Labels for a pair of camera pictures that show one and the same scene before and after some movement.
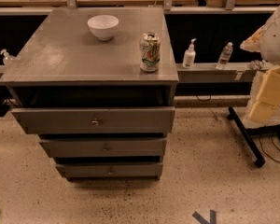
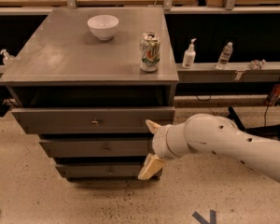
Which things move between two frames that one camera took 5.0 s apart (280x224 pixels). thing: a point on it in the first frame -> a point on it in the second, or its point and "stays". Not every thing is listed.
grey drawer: [105, 148] stays
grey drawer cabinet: [97, 87] stays
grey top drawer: [101, 119] stays
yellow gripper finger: [253, 43] -> [178, 139]
